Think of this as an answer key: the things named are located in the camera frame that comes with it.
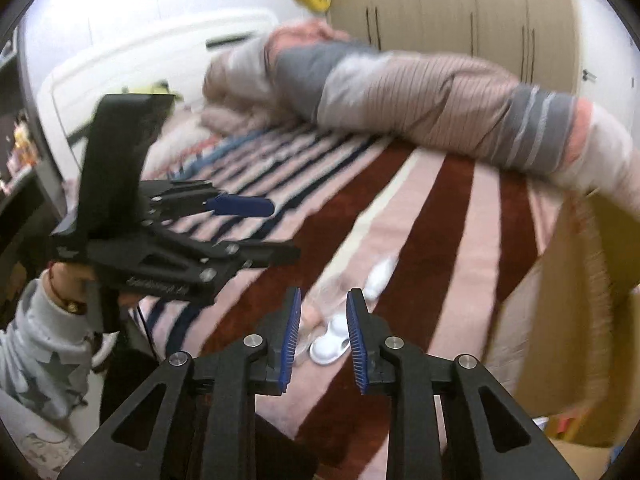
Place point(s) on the cardboard box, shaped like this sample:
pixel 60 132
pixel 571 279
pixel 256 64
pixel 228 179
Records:
pixel 560 310

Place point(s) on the dark shelf unit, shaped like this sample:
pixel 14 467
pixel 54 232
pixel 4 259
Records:
pixel 22 160

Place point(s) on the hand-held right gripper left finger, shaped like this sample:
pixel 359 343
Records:
pixel 290 345

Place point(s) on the folded striped quilt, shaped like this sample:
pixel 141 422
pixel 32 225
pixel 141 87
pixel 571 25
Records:
pixel 410 95

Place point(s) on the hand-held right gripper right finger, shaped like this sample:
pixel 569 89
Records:
pixel 358 345

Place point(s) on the white plastic hook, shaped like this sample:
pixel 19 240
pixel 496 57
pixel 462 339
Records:
pixel 329 345
pixel 380 275

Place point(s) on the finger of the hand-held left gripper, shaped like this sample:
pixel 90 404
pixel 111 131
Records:
pixel 270 254
pixel 240 206

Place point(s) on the person's left hand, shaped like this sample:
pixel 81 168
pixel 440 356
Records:
pixel 72 277

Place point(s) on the beige wardrobe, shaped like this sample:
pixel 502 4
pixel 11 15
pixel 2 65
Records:
pixel 450 5

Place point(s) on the white bed headboard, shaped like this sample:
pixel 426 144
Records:
pixel 135 60

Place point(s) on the striped bed blanket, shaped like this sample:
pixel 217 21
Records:
pixel 425 240

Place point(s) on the white door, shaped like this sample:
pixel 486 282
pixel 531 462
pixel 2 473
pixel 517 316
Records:
pixel 605 45

